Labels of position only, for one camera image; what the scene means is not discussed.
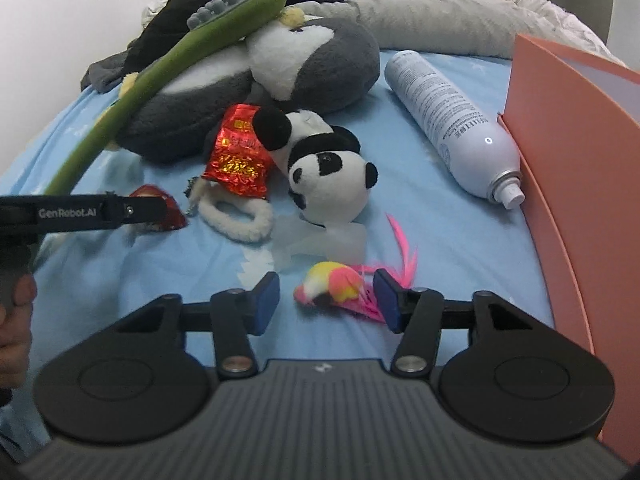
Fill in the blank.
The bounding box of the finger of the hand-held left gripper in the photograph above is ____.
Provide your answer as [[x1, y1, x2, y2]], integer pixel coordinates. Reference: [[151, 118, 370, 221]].
[[106, 192, 169, 227]]

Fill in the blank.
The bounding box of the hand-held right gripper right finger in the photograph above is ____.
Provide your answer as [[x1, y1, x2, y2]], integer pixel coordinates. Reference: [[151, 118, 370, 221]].
[[373, 268, 548, 377]]

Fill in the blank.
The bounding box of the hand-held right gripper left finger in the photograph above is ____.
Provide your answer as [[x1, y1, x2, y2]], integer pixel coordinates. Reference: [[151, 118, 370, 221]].
[[115, 271, 281, 377]]

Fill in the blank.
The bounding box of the small red shiny packet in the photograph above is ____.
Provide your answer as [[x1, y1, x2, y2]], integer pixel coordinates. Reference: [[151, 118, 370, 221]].
[[127, 184, 190, 233]]

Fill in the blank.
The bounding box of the pink feather toy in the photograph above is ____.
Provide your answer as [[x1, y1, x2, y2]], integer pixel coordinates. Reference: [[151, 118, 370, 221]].
[[293, 212, 420, 323]]

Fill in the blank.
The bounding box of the white fluffy ring keychain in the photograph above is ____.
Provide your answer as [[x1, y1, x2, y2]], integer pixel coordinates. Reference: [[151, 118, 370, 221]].
[[187, 177, 275, 243]]

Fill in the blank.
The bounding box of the translucent plastic bag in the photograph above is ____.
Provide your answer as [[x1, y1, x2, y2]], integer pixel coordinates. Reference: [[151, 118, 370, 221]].
[[272, 212, 367, 275]]

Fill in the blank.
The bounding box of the red foil packet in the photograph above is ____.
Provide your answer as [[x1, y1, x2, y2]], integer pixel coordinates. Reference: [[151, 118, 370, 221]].
[[201, 103, 275, 200]]

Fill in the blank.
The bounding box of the panda plush toy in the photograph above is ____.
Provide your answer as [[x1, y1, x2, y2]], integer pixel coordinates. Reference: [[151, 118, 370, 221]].
[[251, 106, 379, 226]]

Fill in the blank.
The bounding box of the pink cardboard box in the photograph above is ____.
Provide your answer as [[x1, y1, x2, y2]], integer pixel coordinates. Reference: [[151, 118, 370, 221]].
[[501, 33, 640, 461]]

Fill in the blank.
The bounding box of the person's left hand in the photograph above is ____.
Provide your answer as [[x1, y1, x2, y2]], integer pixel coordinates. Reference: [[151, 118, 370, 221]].
[[0, 275, 39, 391]]

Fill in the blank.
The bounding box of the dark grey blanket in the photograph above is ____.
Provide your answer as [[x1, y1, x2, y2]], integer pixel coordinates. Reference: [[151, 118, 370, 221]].
[[82, 50, 151, 93]]

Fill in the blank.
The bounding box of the white spray can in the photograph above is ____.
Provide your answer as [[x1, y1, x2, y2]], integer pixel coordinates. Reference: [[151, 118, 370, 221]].
[[384, 50, 526, 210]]

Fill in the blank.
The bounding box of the grey penguin plush toy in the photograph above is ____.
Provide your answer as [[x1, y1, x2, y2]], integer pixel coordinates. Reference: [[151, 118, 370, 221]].
[[112, 7, 382, 166]]

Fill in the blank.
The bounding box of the grey duvet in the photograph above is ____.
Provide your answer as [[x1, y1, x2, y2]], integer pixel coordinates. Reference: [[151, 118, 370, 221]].
[[142, 0, 626, 68]]

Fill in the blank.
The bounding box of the green long-handled back brush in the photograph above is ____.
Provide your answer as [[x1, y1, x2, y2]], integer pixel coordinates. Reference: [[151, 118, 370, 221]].
[[42, 0, 288, 196]]

